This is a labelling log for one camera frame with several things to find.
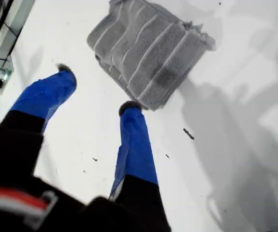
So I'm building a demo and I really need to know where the black device with red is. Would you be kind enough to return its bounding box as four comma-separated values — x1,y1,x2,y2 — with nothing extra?
0,0,15,32

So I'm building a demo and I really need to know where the grey striped square towel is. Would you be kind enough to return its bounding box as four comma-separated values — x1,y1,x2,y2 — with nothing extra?
87,0,217,112

